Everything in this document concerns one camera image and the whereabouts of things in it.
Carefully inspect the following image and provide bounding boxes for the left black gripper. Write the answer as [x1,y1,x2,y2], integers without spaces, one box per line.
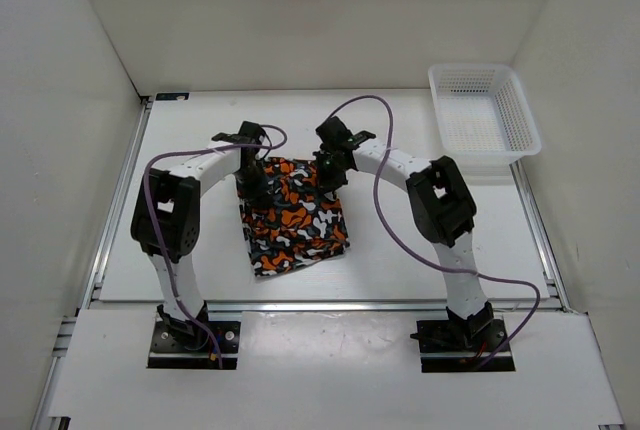
[234,160,272,209]

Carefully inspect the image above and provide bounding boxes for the orange camouflage patterned shorts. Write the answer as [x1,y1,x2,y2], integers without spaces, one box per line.
[238,157,350,279]

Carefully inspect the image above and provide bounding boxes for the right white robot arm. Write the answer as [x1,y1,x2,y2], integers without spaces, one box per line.
[314,117,493,350]

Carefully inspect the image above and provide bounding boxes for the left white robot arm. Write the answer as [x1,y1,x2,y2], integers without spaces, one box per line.
[130,121,274,350]

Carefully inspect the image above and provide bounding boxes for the small blue label sticker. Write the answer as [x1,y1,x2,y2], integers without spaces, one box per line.
[155,92,190,101]

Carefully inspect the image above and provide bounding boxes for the white plastic mesh basket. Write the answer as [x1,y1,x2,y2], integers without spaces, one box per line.
[428,63,542,174]

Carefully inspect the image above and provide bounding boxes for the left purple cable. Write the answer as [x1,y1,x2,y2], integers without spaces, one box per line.
[142,124,289,369]

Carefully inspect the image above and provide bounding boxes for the purple cable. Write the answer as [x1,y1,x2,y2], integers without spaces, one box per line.
[142,124,289,369]
[327,94,542,371]

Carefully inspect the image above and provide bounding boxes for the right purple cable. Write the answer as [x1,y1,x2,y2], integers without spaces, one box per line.
[327,94,542,371]

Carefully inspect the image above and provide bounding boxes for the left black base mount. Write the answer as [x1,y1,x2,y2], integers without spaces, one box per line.
[147,305,241,371]

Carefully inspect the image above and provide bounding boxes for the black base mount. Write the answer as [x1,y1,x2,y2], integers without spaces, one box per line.
[147,305,241,371]
[410,318,516,374]

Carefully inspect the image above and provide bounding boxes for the aluminium front rail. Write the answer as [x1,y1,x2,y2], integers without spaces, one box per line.
[88,297,563,313]

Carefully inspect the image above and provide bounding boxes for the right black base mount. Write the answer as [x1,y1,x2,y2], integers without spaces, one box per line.
[410,318,516,374]

